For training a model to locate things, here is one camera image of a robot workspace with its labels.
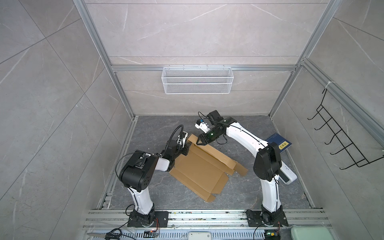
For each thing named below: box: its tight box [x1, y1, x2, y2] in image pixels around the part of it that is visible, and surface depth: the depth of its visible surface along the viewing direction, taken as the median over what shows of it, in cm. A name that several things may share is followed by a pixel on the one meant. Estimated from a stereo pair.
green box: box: [290, 226, 335, 240], surface depth 70 cm
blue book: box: [265, 132, 293, 154], surface depth 106 cm
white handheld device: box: [279, 160, 298, 185], surface depth 85 cm
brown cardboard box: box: [169, 134, 249, 202], surface depth 89 cm
